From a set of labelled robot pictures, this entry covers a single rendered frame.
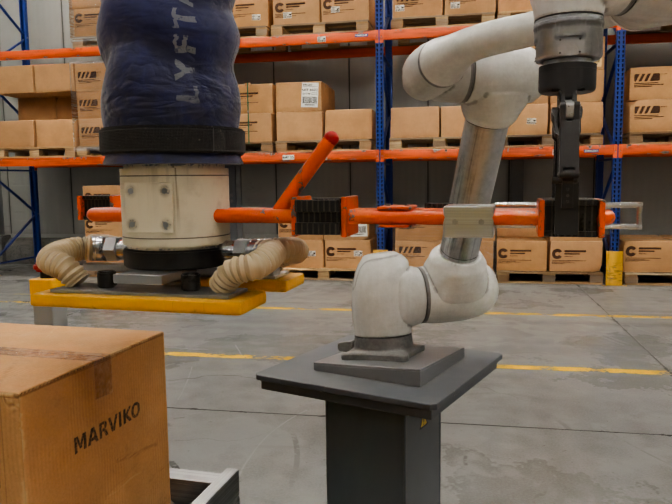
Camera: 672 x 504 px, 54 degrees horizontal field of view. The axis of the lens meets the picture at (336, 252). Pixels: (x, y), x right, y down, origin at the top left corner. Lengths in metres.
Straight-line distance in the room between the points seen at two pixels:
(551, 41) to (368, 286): 0.94
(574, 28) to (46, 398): 0.90
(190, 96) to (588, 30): 0.55
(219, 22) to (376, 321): 0.93
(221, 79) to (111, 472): 0.69
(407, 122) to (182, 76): 7.25
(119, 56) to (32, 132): 8.91
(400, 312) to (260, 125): 6.97
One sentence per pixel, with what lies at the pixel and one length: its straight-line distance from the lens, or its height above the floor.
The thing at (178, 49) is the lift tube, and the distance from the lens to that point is 1.03.
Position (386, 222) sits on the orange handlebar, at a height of 1.18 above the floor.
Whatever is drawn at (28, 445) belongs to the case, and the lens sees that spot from 1.09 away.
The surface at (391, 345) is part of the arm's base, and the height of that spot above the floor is 0.82.
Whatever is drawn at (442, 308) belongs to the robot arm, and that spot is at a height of 0.90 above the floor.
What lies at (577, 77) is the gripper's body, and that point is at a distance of 0.96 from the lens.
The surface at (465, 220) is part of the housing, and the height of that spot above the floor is 1.18.
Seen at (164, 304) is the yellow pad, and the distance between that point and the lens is 0.97.
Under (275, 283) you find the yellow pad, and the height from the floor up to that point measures 1.07.
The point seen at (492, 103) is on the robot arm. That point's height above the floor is 1.40.
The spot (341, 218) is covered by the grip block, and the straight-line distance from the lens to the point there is 0.97.
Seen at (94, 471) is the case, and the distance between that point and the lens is 1.23.
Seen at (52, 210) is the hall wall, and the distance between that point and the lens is 11.39.
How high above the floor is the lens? 1.24
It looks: 6 degrees down
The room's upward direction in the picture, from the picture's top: 1 degrees counter-clockwise
